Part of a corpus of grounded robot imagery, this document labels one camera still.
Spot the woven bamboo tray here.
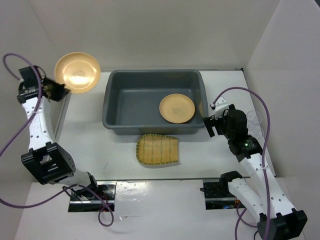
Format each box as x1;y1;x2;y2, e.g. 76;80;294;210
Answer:
135;134;180;166

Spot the aluminium frame rail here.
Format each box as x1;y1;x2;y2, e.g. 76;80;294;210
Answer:
52;95;71;141

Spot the grey plastic bin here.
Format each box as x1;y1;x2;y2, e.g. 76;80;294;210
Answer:
102;69;209;136

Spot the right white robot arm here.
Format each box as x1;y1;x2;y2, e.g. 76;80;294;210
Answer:
203;100;308;240

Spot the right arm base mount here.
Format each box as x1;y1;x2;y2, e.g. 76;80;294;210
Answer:
199;178;245;210

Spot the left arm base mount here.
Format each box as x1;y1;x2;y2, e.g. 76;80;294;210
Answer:
68;181;117;213

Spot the tan plate with bear print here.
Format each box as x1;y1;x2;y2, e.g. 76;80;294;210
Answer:
54;52;101;94

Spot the tan plate with square print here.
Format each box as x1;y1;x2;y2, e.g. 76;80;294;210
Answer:
159;93;196;124

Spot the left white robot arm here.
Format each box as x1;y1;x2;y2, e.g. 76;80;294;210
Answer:
17;65;100;200

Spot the clear plastic cup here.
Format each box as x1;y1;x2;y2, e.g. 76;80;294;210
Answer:
246;110;264;125
247;124;264;139

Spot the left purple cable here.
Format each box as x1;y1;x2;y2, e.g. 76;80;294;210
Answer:
0;52;116;227

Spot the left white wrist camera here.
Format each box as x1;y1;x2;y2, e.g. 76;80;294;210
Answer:
18;83;39;96

